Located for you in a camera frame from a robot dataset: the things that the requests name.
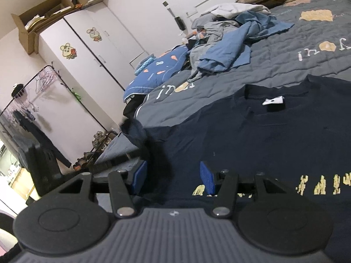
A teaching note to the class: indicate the black clothes rack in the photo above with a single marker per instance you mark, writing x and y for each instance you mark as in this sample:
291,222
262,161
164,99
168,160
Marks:
94,116

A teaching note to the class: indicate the shoe rack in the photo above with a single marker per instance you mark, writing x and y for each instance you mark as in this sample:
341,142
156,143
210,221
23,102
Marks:
96,145

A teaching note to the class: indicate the upright black brush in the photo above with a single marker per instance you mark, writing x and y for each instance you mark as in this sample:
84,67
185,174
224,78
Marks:
179,22

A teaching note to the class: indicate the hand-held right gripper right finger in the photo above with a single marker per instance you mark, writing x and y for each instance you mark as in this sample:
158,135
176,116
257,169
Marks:
207,178

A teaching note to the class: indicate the light blue garment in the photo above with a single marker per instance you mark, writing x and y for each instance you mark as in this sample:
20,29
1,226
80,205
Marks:
224,49

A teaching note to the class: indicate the pink clothes hangers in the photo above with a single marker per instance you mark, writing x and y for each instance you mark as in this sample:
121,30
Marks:
45,82

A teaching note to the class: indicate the large cardboard box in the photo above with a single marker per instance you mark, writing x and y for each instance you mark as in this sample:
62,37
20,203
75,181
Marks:
27,39

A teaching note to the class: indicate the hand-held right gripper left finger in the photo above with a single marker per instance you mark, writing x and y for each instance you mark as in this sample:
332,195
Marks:
139,176

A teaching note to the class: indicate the teal knitted cloth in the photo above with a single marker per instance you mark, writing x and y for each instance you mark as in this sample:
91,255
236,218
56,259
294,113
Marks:
144,65

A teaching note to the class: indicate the black hat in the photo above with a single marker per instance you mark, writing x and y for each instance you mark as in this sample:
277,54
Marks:
17,90

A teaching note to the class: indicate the wooden cabinet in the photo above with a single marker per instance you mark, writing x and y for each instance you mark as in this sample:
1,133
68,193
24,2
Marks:
22,183

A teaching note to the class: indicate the black cloth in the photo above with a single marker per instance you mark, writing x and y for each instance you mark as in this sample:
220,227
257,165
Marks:
134,106

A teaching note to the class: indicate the white garment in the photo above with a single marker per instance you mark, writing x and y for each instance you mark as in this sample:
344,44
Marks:
233,8

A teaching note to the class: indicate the grey fish print quilt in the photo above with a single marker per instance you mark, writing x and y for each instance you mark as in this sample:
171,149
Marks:
288,60

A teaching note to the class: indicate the navy T-shirt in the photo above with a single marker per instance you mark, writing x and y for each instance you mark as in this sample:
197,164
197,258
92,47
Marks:
274,142

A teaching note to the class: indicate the hanging dark garment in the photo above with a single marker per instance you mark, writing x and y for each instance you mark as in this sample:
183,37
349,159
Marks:
41,137

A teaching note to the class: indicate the grey garment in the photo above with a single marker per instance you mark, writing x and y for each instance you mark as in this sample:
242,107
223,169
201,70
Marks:
219,27

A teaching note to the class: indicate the white wardrobe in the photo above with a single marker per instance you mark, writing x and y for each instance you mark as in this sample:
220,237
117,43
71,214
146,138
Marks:
90,49

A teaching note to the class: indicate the blue carrot print blanket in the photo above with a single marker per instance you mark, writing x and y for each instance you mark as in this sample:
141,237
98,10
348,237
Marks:
156,74

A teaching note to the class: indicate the cartoon mouse sticker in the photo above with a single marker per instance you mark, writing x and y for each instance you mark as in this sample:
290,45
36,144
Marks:
93,34
68,50

